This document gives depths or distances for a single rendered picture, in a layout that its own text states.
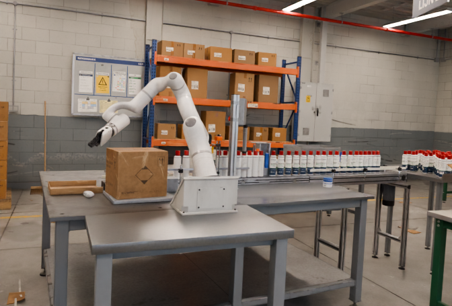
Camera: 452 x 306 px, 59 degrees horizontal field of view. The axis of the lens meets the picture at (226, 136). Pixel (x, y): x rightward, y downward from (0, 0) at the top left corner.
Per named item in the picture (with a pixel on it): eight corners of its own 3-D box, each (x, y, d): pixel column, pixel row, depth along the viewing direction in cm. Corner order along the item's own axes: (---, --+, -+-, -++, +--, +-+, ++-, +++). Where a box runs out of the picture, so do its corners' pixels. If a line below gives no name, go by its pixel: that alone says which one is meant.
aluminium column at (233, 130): (232, 187, 290) (236, 94, 287) (235, 188, 286) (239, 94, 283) (227, 187, 288) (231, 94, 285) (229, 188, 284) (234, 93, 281)
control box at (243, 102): (245, 124, 301) (247, 99, 300) (243, 125, 284) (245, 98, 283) (232, 124, 302) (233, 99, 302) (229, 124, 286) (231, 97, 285)
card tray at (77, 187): (95, 185, 272) (96, 179, 272) (102, 193, 249) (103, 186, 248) (48, 187, 258) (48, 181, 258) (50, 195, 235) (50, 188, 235)
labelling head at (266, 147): (262, 173, 334) (264, 142, 333) (270, 175, 323) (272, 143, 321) (247, 173, 328) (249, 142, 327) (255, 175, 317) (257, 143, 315)
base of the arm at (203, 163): (218, 194, 228) (212, 167, 239) (231, 177, 215) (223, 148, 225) (186, 195, 220) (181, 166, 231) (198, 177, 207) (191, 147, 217)
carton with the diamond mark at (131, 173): (151, 189, 259) (153, 147, 258) (167, 196, 239) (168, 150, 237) (104, 192, 243) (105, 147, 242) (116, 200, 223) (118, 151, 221)
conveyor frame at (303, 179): (301, 179, 340) (301, 174, 340) (309, 181, 331) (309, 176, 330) (101, 187, 266) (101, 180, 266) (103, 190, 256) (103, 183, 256)
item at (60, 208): (261, 169, 416) (261, 167, 416) (374, 198, 282) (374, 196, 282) (39, 173, 321) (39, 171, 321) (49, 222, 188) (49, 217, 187)
